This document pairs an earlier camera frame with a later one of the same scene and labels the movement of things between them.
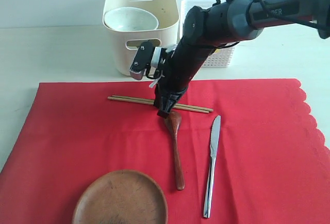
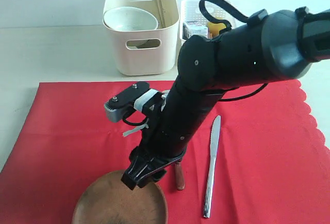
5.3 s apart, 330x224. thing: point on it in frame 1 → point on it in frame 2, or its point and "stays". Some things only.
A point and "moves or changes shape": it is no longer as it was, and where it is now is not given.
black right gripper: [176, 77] → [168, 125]
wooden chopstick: [207, 109] moves or changes shape
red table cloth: [271, 164] stays
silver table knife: [214, 142] stays
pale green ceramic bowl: [129, 18] stays
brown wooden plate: [121, 197] stays
